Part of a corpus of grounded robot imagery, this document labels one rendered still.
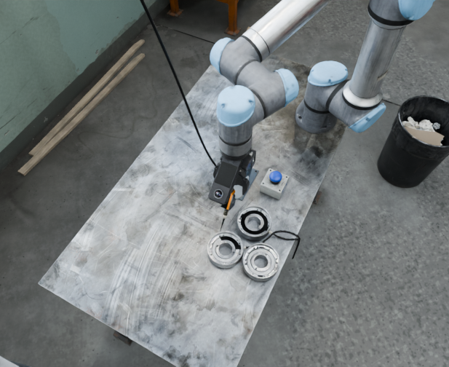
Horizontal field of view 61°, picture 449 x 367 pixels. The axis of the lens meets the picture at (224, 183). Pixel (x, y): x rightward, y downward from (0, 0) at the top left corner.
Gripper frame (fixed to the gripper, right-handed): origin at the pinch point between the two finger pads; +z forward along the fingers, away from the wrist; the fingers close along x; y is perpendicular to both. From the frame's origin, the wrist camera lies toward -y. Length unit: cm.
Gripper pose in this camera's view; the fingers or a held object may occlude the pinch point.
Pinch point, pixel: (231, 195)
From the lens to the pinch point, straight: 104.1
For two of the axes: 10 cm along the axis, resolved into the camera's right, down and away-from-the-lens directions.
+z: 0.1, 5.3, 8.5
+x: -8.9, -3.8, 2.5
